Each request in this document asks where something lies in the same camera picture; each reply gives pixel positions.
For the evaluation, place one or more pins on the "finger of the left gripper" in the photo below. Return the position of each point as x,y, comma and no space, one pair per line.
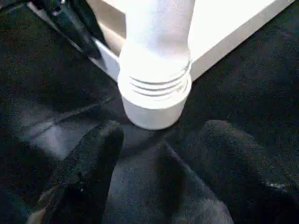
92,21
74,30

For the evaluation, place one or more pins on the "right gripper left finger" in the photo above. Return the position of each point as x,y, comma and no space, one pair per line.
88,168

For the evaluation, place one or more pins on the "white plastic table top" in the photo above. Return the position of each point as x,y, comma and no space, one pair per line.
222,28

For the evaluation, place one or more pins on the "white plastic table leg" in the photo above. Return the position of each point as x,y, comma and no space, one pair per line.
158,35

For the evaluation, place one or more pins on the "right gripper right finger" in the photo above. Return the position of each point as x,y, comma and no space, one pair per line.
252,172

